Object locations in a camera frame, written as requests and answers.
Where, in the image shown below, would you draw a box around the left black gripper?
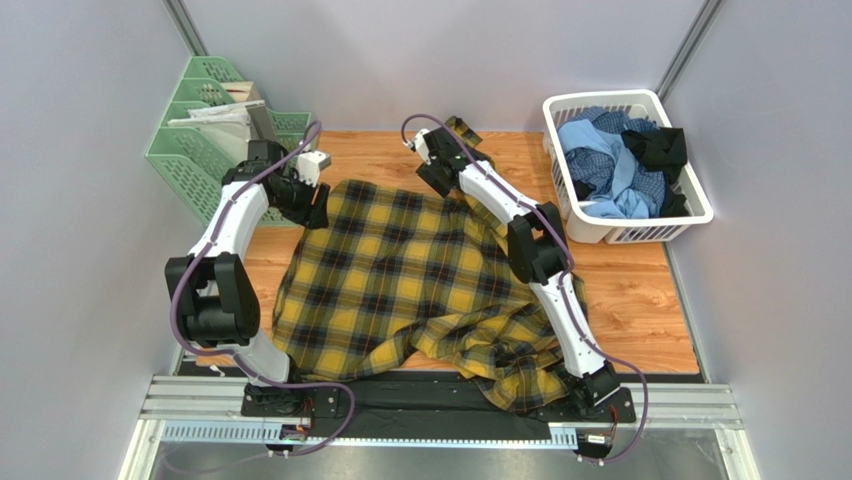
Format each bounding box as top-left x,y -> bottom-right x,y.
271,170 -> 330,230

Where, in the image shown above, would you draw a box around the yellow plaid long sleeve shirt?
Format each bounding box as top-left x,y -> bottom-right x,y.
271,115 -> 590,415

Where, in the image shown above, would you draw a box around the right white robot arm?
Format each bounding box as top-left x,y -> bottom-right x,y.
403,128 -> 621,408

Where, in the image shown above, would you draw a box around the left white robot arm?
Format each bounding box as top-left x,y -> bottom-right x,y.
165,140 -> 332,388

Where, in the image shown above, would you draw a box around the grey folder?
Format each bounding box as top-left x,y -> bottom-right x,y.
246,104 -> 277,141

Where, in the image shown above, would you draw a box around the papers in organizer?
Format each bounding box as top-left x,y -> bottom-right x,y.
165,81 -> 266,165

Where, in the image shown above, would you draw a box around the blue checked shirt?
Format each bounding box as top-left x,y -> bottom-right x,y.
557,106 -> 666,220

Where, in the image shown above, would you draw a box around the light blue shirt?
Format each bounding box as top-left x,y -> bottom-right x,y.
557,120 -> 654,220

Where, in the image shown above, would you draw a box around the black garment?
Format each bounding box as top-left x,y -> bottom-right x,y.
573,126 -> 692,218

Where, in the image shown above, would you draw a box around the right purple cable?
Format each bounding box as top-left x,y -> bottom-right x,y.
400,113 -> 650,466

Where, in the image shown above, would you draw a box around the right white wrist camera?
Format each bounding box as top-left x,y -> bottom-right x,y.
406,129 -> 431,164

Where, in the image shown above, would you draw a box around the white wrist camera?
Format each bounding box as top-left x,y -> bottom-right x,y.
295,150 -> 332,187
406,129 -> 431,164

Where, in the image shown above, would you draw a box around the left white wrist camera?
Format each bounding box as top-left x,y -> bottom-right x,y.
295,150 -> 332,187

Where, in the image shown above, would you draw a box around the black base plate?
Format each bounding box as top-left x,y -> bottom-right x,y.
238,370 -> 637,441

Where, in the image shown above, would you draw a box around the aluminium rail frame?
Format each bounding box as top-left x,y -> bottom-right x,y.
120,371 -> 759,479

